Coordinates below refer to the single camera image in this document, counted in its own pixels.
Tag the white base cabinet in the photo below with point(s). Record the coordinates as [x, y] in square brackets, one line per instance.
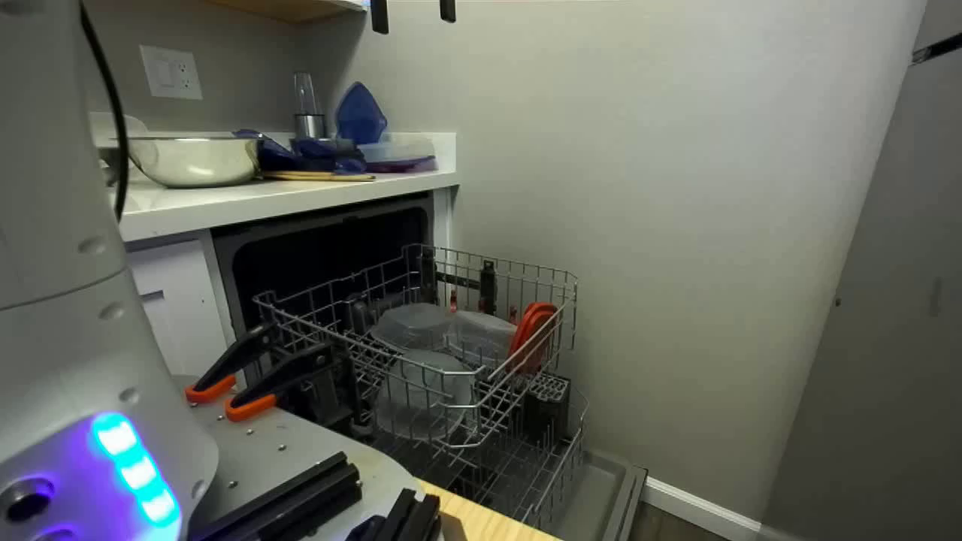
[186, 311]

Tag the square clear plastic container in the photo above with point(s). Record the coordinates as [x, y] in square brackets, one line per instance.
[410, 327]

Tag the dishwasher tub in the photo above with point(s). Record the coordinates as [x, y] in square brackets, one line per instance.
[302, 256]

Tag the black cutlery basket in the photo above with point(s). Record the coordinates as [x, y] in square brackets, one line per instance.
[547, 409]

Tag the black aluminium extrusion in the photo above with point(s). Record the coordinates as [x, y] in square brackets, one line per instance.
[401, 519]
[291, 496]

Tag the black bottle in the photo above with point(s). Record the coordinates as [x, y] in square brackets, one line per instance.
[489, 286]
[429, 273]

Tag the grey metal mounting plate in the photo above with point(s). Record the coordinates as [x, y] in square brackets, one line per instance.
[272, 445]

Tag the white wall cabinet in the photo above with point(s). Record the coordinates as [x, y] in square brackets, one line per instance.
[291, 6]

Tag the black clamp with orange tip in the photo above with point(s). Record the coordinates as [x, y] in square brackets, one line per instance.
[287, 380]
[227, 375]

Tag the white baseboard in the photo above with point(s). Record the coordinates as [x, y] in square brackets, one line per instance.
[703, 510]

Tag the dark purple plate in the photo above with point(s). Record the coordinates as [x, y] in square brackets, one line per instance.
[398, 153]

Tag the white wall outlet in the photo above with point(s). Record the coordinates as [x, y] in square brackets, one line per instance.
[171, 74]

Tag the dishwasher door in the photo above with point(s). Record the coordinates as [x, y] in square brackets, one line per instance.
[605, 496]

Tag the blue plastic bowl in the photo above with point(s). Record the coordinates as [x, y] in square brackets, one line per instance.
[363, 111]

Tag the large steel mixing bowl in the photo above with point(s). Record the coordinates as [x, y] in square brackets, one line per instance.
[193, 160]

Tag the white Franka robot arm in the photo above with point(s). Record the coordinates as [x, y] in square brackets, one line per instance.
[70, 332]

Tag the wooden board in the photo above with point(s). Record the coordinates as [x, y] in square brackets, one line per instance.
[482, 522]

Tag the orange plastic lid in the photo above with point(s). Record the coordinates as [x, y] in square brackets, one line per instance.
[530, 332]

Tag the round clear plastic container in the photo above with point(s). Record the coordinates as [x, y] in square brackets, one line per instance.
[482, 336]

